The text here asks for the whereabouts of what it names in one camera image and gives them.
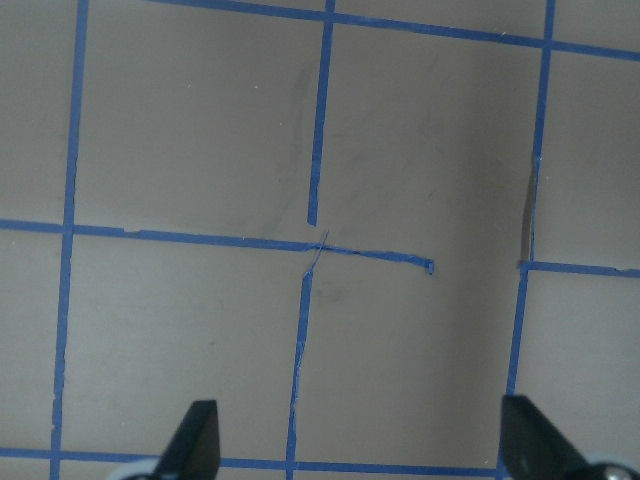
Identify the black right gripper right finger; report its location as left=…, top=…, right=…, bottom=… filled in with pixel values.
left=500, top=395, right=589, bottom=480

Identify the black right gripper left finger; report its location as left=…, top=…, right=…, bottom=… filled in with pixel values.
left=152, top=400, right=221, bottom=480

